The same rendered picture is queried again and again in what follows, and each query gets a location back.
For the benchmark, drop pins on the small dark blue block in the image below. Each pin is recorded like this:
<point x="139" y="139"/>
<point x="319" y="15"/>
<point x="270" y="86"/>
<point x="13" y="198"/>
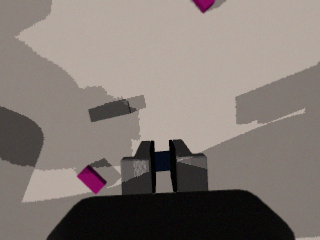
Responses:
<point x="162" y="161"/>

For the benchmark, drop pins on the dark magenta block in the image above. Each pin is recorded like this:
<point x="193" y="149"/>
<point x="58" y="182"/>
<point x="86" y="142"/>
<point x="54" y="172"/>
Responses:
<point x="204" y="5"/>
<point x="92" y="179"/>

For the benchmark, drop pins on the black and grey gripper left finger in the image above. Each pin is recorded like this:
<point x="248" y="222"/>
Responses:
<point x="138" y="174"/>

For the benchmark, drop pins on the grey rectangular bar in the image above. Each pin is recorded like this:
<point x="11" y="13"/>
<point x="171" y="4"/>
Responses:
<point x="109" y="111"/>

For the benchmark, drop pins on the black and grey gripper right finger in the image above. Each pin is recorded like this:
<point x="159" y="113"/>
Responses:
<point x="191" y="172"/>

